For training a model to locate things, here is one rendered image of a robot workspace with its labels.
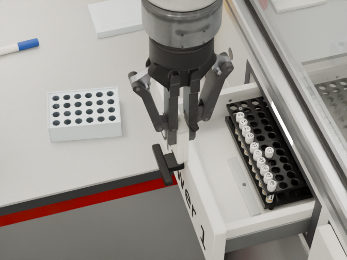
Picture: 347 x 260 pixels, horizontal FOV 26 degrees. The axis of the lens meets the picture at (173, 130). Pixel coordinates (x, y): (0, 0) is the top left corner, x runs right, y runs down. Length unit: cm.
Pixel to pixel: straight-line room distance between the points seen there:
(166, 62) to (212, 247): 30
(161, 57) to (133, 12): 67
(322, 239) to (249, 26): 35
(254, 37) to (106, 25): 42
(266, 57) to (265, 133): 11
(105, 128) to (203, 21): 53
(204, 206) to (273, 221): 11
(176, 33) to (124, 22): 69
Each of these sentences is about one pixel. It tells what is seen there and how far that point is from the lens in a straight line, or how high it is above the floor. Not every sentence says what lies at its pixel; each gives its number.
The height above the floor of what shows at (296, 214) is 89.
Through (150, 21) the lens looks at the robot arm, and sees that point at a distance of 81.
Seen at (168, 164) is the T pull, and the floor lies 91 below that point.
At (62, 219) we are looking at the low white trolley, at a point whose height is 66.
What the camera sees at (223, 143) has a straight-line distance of 120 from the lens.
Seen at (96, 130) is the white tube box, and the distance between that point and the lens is 129.
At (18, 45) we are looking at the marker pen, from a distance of 147.
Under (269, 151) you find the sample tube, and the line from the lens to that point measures 110.
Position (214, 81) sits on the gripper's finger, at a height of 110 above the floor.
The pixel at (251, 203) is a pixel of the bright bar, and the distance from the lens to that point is 112.
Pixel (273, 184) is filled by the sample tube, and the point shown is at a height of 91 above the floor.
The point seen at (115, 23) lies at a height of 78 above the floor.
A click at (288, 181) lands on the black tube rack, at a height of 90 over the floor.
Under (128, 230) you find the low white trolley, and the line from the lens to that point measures 141.
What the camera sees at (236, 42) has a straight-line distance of 124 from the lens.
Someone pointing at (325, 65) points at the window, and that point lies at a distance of 96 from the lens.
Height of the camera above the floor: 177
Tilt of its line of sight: 50 degrees down
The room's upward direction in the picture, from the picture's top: straight up
